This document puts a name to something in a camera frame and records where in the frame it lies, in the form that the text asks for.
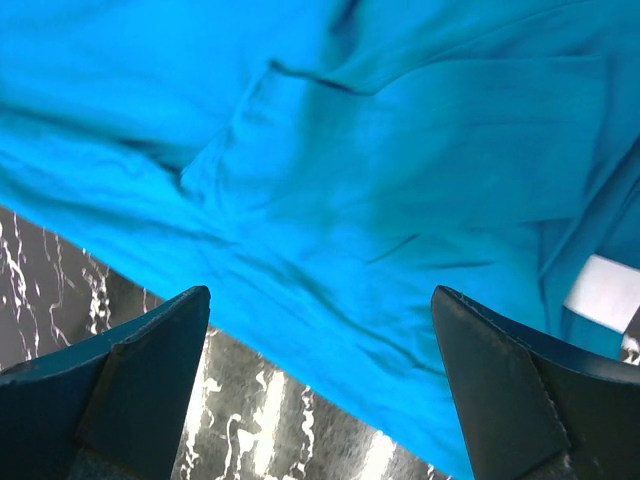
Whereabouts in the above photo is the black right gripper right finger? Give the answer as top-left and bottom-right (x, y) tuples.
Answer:
(431, 286), (639, 479)

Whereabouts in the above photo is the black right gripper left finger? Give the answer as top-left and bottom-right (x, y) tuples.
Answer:
(1, 286), (210, 479)

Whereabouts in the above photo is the blue t shirt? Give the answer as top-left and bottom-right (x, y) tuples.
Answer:
(1, 1), (639, 479)

